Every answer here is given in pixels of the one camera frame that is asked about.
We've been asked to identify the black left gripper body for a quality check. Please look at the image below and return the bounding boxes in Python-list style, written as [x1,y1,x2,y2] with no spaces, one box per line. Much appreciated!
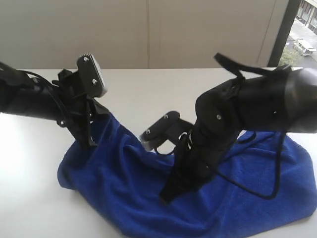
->
[56,96,110,149]

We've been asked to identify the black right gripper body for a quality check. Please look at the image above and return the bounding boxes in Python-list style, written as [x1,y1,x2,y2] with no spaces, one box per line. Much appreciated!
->
[159,123,238,204]

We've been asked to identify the blue microfiber towel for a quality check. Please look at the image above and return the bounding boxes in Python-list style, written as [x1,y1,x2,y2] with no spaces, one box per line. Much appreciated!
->
[57,116,317,238]

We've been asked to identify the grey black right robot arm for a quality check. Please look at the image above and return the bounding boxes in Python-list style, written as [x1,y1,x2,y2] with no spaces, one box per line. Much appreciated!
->
[159,67,317,203]

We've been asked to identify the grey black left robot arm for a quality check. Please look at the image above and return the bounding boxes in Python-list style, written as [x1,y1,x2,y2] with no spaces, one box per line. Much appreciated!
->
[0,59,109,148]

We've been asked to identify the white van outside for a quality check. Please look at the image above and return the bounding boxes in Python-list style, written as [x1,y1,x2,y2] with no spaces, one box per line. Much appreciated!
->
[293,40,317,57]

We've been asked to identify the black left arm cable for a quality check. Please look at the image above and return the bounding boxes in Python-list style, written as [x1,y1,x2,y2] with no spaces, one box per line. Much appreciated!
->
[14,69,95,124]

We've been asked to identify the dark window frame post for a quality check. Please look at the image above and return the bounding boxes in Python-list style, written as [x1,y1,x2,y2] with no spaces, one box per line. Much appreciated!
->
[267,0,301,67]

